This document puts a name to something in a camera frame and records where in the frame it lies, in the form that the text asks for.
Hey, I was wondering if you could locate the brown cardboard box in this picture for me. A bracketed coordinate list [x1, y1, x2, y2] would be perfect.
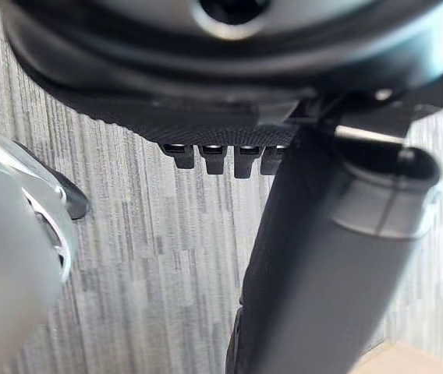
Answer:
[348, 337, 443, 374]

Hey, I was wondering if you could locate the silver robot leg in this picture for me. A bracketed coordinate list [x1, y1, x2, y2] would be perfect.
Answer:
[0, 130, 75, 336]

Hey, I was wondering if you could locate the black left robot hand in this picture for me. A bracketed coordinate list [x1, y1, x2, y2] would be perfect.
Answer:
[1, 0, 443, 374]

